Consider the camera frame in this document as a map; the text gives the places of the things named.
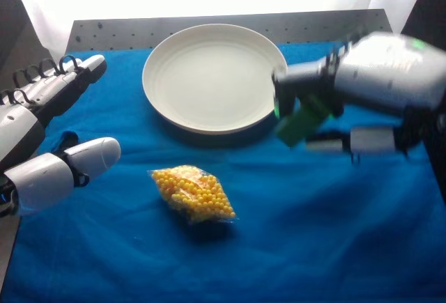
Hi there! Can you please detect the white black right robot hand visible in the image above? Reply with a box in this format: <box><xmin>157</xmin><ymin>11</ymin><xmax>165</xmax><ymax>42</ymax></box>
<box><xmin>271</xmin><ymin>31</ymin><xmax>446</xmax><ymax>164</ymax></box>

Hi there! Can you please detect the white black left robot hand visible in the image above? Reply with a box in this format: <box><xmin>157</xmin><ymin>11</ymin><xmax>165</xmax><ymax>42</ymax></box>
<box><xmin>0</xmin><ymin>54</ymin><xmax>122</xmax><ymax>217</ymax></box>

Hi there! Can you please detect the green wooden block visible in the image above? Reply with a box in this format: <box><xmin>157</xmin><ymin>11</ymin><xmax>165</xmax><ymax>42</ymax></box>
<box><xmin>275</xmin><ymin>93</ymin><xmax>332</xmax><ymax>148</ymax></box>

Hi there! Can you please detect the bag of yellow beads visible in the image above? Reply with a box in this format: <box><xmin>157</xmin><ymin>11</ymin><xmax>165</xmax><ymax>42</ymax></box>
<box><xmin>151</xmin><ymin>164</ymin><xmax>237</xmax><ymax>226</ymax></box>

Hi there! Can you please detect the white round plate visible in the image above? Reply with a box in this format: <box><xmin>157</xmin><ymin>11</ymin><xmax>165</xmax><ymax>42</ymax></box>
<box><xmin>141</xmin><ymin>23</ymin><xmax>289</xmax><ymax>135</ymax></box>

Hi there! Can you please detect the blue cloth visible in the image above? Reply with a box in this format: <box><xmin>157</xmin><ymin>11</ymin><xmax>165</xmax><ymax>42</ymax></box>
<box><xmin>0</xmin><ymin>42</ymin><xmax>446</xmax><ymax>303</ymax></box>

